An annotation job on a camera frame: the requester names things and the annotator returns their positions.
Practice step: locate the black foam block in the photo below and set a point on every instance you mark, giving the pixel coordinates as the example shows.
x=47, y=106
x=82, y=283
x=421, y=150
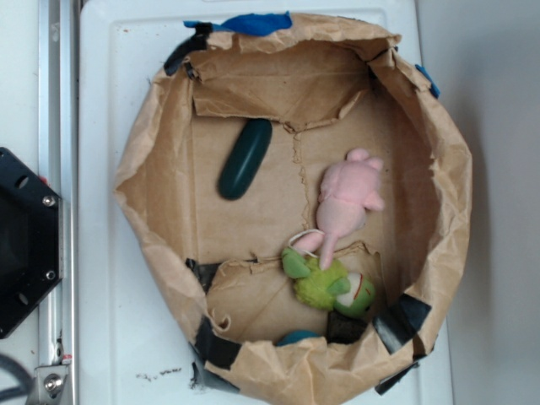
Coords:
x=344, y=330

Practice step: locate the blue ball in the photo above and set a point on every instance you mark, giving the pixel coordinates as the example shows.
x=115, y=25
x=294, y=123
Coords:
x=295, y=337

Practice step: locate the dark green oval case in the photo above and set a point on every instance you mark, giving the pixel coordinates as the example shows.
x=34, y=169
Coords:
x=245, y=159

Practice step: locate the aluminium frame rail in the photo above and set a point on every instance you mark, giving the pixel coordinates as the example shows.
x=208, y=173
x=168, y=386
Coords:
x=58, y=73

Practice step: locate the green plush frog toy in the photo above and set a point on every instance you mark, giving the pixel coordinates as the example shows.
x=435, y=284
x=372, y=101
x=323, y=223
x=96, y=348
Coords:
x=334, y=289

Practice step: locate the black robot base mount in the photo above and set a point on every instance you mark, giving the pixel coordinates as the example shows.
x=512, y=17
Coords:
x=30, y=241

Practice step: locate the pink plush bunny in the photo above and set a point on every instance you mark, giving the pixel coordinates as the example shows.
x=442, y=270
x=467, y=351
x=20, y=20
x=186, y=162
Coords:
x=348, y=191

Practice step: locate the white plastic tray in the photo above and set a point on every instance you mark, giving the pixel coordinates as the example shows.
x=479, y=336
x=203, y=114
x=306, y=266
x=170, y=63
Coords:
x=130, y=349

